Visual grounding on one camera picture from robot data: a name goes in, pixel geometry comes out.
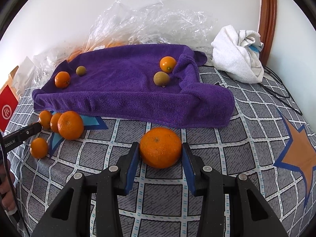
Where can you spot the white crumpled cloth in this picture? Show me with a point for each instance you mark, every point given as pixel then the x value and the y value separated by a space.
pixel 237 53

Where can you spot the clear plastic bag right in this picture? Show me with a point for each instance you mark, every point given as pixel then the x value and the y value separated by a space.
pixel 162 22

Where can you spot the clear plastic bag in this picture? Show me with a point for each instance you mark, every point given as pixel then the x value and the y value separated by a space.
pixel 46 63
pixel 162 22

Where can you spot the small orange kumquat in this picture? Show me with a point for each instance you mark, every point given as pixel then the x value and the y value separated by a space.
pixel 167 64

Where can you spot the large orange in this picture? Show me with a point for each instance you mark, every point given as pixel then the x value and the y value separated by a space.
pixel 160 148

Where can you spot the yellow-green round fruit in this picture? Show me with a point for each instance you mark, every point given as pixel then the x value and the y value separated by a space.
pixel 161 79

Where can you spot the small green-yellow fruit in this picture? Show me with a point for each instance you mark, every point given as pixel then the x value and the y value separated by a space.
pixel 81 70

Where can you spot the orange star sticker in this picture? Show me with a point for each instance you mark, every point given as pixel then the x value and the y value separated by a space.
pixel 298 155

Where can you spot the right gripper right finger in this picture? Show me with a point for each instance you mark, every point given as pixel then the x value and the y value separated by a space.
pixel 232 203

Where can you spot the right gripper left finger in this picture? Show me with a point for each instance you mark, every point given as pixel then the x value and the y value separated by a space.
pixel 69 213

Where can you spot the orange mandarin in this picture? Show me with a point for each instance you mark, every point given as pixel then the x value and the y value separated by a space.
pixel 45 119
pixel 62 79
pixel 39 148
pixel 54 122
pixel 70 125

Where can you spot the brown cardboard box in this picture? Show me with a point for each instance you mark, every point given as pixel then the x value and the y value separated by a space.
pixel 10 78

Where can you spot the person's left hand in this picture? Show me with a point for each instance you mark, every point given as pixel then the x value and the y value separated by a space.
pixel 8 200

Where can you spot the clear plastic bag left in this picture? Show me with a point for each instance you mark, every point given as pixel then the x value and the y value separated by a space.
pixel 46 63

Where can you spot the wooden door frame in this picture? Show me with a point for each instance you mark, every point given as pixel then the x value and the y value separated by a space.
pixel 267 22

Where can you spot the purple towel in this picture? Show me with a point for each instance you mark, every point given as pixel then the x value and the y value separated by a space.
pixel 119 83

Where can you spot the red paper bag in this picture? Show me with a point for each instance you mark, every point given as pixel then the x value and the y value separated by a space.
pixel 8 104

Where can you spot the white plastic bag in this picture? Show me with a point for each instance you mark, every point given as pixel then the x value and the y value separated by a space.
pixel 23 77

